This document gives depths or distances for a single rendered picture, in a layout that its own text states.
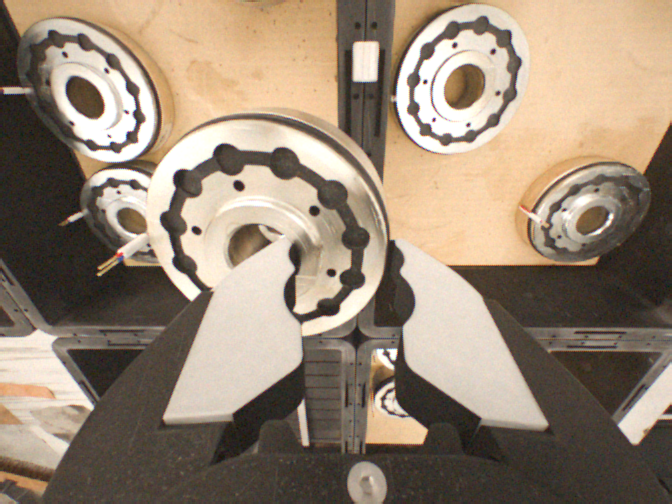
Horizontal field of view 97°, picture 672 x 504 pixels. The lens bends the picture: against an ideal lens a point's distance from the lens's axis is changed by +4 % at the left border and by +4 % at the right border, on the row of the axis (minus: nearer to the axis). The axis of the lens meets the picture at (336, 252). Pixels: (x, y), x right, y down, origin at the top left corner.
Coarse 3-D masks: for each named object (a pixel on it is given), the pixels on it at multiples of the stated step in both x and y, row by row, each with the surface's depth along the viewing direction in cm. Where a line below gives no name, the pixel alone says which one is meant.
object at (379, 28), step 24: (384, 0) 15; (384, 24) 15; (384, 48) 16; (384, 72) 17; (384, 96) 17; (384, 120) 18; (384, 144) 18; (360, 312) 26; (384, 336) 27; (552, 336) 27; (576, 336) 27; (600, 336) 27; (624, 336) 26; (648, 336) 26
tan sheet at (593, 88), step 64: (512, 0) 23; (576, 0) 23; (640, 0) 22; (576, 64) 25; (640, 64) 24; (512, 128) 27; (576, 128) 27; (640, 128) 27; (384, 192) 30; (448, 192) 30; (512, 192) 30; (448, 256) 34; (512, 256) 34
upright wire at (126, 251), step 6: (144, 234) 13; (138, 240) 12; (144, 240) 12; (126, 246) 12; (132, 246) 12; (138, 246) 12; (120, 252) 11; (126, 252) 12; (132, 252) 12; (114, 258) 11; (120, 258) 11; (114, 264) 11; (102, 270) 11
